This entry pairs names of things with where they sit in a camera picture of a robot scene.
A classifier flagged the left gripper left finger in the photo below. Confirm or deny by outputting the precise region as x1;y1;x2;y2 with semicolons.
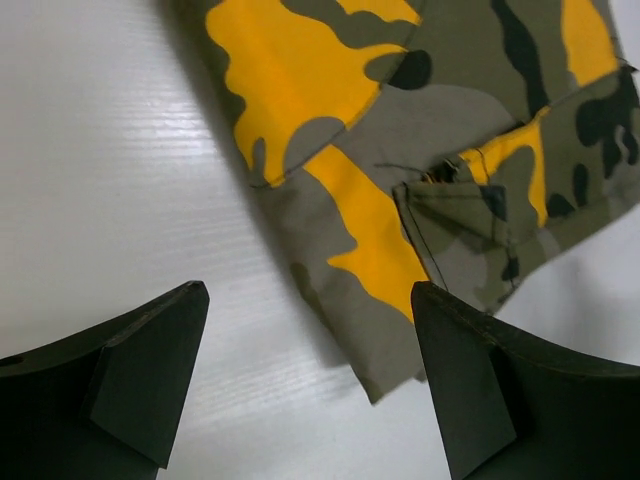
1;281;209;479

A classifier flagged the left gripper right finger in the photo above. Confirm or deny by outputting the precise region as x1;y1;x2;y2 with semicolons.
411;282;639;479

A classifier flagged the camouflage folded cloth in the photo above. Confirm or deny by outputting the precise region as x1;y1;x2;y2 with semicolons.
173;1;639;403

